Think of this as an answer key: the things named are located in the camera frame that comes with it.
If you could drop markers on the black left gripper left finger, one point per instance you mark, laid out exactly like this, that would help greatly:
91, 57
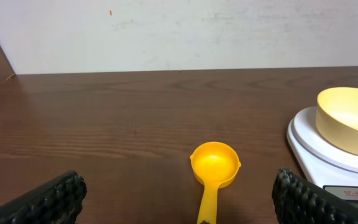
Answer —
57, 201

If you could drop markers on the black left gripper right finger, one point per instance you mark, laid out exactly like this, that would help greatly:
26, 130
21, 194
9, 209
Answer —
299, 201

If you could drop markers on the yellow measuring scoop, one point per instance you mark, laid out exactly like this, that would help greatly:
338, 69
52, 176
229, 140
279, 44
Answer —
215, 165

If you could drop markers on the white digital kitchen scale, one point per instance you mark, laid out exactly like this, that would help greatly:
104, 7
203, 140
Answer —
323, 164

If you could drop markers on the pale yellow bowl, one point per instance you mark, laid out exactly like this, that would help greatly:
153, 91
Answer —
337, 117

